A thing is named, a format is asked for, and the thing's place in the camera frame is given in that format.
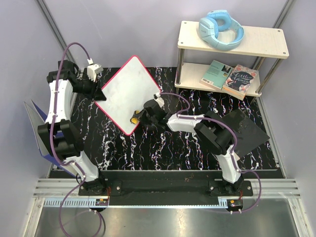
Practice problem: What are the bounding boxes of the pink framed whiteboard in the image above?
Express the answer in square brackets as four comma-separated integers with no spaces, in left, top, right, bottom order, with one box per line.
[95,55,161,136]

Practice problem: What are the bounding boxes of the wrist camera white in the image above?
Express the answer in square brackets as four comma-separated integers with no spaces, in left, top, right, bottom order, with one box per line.
[154,92,164,108]
[87,58,103,82]

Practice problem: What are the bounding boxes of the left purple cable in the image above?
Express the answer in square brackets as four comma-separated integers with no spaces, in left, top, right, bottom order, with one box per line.
[48,42,107,237]

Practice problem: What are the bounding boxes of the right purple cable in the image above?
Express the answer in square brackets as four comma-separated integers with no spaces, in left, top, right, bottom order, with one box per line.
[158,92,262,213]

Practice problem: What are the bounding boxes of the purple cable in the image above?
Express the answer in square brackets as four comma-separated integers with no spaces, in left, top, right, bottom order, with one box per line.
[48,42,107,237]
[158,92,262,213]

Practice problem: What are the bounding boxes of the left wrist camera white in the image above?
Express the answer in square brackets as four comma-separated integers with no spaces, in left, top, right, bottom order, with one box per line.
[87,58,103,82]

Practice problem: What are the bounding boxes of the teal paperback book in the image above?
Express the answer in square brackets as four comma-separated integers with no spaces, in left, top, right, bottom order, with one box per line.
[199,60,234,90]

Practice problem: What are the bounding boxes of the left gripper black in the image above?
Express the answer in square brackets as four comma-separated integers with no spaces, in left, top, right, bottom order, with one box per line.
[73,75,107,101]

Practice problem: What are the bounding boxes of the black notebook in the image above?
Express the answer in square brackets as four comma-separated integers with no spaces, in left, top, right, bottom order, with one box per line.
[222,109,270,158]

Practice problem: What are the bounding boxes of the blue headphones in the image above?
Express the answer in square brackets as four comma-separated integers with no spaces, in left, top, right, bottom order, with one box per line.
[198,10,244,51]

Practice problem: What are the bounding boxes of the little women book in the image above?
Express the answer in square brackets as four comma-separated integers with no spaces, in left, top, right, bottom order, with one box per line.
[221,65,259,100]

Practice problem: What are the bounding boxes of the blue ring binder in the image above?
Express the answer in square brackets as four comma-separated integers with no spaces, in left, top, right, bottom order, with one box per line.
[24,101,76,177]

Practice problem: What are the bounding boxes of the yellow black whiteboard eraser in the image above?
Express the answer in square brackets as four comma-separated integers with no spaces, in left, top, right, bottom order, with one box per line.
[130,111,140,124]

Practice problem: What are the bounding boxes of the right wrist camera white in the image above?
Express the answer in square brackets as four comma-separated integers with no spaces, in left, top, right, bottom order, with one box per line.
[154,92,164,108]

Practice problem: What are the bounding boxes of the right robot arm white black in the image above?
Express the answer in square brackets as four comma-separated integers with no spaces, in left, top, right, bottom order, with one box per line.
[130,99,243,196]

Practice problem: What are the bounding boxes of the white two-tier shelf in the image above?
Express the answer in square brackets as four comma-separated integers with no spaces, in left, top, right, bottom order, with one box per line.
[174,21,289,97]

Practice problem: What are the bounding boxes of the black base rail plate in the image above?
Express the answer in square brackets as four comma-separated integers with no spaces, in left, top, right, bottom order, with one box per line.
[78,170,254,198]

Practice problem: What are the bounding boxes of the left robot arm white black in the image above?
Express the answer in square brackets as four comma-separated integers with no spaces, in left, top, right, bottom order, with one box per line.
[38,59,107,196]

